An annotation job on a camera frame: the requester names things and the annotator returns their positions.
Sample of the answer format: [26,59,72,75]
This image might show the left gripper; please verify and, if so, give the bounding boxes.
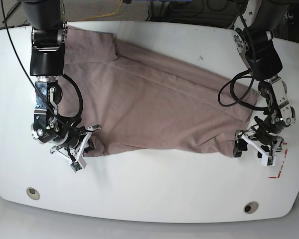
[233,129,284,166]

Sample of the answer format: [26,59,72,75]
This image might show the red tape rectangle marking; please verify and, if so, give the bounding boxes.
[268,142,289,179]

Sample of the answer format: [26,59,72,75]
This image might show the right table grommet hole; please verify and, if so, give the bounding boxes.
[243,201,259,214]

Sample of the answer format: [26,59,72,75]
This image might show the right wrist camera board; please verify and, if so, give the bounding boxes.
[70,162,84,173]

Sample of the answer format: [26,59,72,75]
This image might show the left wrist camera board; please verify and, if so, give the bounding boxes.
[261,155,276,166]

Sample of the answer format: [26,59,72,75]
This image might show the table grommet hole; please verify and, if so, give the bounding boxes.
[26,187,40,201]
[243,201,259,214]

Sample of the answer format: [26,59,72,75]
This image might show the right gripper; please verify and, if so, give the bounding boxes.
[50,124,101,168]

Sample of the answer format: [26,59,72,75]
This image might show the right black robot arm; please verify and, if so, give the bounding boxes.
[21,0,101,172]

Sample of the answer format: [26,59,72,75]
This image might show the yellow cable on floor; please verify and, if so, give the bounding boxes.
[80,0,123,22]

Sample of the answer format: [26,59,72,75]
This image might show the left table grommet hole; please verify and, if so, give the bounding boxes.
[26,187,40,201]

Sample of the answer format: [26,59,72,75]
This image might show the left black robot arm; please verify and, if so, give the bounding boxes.
[230,0,296,166]

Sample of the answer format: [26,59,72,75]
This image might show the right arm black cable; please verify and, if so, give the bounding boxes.
[57,74,84,125]

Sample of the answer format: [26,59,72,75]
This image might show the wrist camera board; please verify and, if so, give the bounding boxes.
[261,155,276,166]
[70,162,84,173]

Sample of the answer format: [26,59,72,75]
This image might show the mauve t-shirt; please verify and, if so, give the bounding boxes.
[64,28,252,157]

